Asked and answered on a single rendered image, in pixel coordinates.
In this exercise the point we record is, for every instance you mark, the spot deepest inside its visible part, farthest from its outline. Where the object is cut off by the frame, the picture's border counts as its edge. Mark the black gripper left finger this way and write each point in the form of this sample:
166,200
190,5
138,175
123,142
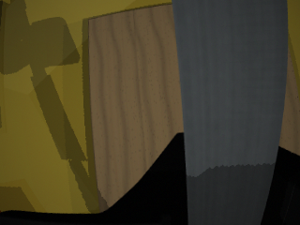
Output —
159,198

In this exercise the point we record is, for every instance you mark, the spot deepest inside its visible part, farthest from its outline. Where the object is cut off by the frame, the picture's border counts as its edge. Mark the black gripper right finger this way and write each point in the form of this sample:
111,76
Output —
283,205

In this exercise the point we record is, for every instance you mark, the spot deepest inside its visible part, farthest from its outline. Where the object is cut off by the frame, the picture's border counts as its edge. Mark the light brown wooden board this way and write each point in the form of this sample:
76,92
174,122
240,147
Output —
135,99

